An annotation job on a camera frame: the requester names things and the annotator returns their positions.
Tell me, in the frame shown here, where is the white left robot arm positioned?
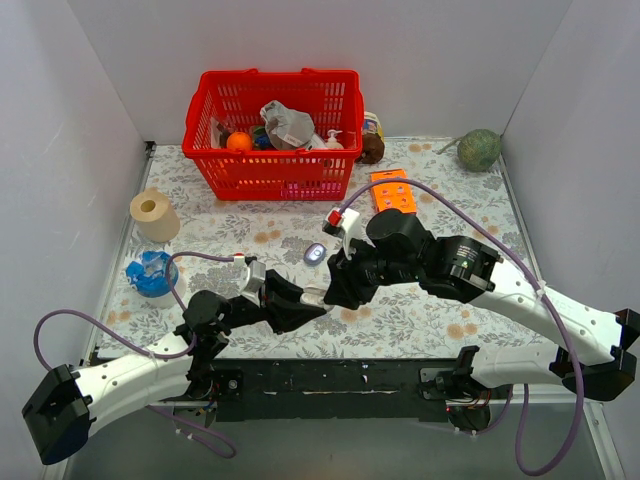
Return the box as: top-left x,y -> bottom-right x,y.
22,291 -> 329,465

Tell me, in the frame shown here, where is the lavender earbud charging case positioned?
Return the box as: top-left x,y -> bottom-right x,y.
303,243 -> 327,266

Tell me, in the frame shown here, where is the orange snack box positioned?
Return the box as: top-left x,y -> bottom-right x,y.
370,169 -> 417,214

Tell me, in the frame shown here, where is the beige paper roll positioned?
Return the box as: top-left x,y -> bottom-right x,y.
129,187 -> 181,243

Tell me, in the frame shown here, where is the brown jar with label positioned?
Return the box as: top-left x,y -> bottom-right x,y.
356,111 -> 385,165

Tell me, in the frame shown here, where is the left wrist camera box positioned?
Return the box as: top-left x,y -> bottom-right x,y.
233,254 -> 266,307

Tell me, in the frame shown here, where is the dark green toy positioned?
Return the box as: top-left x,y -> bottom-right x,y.
250,125 -> 274,151

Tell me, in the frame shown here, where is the green melon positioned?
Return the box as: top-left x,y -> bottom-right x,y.
436,129 -> 502,173

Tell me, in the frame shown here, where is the white pump bottle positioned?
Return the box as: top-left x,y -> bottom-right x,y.
325,129 -> 343,149

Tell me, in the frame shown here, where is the floral patterned table mat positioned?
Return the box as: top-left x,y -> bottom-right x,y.
97,137 -> 539,359

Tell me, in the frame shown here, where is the orange fruit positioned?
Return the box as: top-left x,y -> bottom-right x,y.
226,131 -> 253,151

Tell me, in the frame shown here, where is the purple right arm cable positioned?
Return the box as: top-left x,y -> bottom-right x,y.
339,178 -> 586,476

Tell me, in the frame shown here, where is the white earbud charging case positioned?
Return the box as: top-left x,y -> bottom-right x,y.
300,286 -> 326,308

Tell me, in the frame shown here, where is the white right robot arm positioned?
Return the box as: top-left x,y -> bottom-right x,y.
259,209 -> 639,401

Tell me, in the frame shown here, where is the grey crumpled bag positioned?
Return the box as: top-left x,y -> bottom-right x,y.
260,100 -> 315,151

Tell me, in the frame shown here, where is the red plastic shopping basket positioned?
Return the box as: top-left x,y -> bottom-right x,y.
182,68 -> 364,201

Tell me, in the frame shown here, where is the blue wrapped tissue roll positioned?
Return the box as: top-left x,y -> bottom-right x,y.
125,250 -> 187,308

